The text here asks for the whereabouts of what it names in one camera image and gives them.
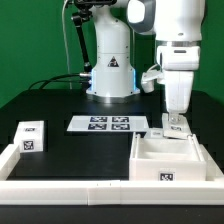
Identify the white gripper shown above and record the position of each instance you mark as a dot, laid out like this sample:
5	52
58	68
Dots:
178	65

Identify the white cabinet door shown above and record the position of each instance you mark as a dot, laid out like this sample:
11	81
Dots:
179	130
154	133

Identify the white cabinet body box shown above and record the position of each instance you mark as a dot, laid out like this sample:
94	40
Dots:
162	159

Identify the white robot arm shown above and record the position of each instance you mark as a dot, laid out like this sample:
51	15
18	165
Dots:
176	25

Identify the white cabinet top block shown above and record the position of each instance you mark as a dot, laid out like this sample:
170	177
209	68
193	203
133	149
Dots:
30	136

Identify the white flat marker plate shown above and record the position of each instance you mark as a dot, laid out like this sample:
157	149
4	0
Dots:
108	124

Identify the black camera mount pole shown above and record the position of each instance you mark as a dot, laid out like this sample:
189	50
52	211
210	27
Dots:
83	15

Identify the white U-shaped fence frame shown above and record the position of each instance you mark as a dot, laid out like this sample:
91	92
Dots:
208	192

